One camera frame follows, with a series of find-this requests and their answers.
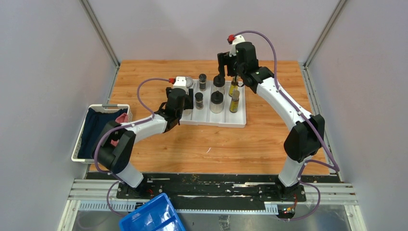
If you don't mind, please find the small spice bottle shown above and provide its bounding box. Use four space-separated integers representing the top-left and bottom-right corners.
195 92 204 110
199 73 207 91

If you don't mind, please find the black-lid shaker jar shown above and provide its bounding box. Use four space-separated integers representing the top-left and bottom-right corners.
212 75 225 94
210 90 224 114

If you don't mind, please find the clear glass jar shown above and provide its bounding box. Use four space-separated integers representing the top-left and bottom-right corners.
185 77 194 89
183 109 193 116

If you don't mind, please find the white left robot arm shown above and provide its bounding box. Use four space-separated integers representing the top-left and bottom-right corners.
93 88 194 199

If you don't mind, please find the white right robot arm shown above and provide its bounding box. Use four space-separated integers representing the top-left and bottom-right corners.
217 41 325 201

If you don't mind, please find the white divided tray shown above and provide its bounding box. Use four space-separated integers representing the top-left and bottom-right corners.
180 79 246 128

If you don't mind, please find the pink cloth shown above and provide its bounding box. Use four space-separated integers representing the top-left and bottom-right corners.
111 113 128 146

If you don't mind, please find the white laundry basket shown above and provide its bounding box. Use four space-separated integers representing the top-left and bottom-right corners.
71 104 132 164

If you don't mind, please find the dark blue cloth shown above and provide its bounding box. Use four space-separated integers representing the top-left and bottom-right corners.
77 108 128 159

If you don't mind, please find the blue plastic bin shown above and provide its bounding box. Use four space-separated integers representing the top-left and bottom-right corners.
119 193 186 231

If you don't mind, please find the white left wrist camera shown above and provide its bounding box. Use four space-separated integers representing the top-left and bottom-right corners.
172 77 188 92

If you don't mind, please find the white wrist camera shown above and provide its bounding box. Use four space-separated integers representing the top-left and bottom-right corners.
172 77 188 92
228 35 245 57

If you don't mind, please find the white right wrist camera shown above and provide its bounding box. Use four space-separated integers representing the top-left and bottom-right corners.
228 35 245 57

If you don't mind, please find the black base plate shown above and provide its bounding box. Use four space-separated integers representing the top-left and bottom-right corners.
114 173 306 210

